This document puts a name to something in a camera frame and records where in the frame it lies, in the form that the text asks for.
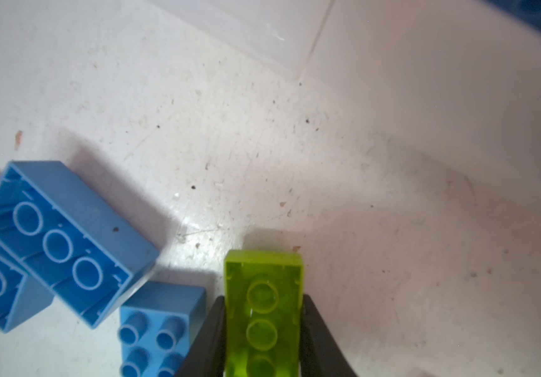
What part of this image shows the blue lego centre upright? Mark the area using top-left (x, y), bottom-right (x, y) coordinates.
top-left (117, 281), bottom-right (206, 377)

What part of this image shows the small green lego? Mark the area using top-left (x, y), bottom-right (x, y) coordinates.
top-left (224, 250), bottom-right (304, 376)

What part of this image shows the white three-compartment tray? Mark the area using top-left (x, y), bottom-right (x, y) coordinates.
top-left (147, 0), bottom-right (541, 208)

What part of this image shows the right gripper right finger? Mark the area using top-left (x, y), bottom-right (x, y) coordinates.
top-left (300, 295), bottom-right (358, 377)

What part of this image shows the blue lego left pile top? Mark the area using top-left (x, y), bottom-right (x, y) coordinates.
top-left (0, 161), bottom-right (160, 328)

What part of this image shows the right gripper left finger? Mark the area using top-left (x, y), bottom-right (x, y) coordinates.
top-left (176, 296), bottom-right (226, 377)

